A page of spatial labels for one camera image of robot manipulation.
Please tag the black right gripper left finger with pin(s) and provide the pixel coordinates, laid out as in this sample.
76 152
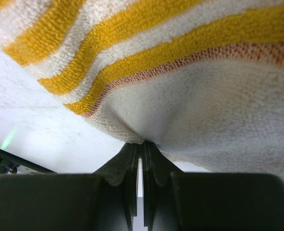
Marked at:
34 198

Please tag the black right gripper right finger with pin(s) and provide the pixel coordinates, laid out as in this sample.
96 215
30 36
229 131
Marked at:
174 200

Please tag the yellow white striped towel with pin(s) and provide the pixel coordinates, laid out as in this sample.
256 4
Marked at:
202 79

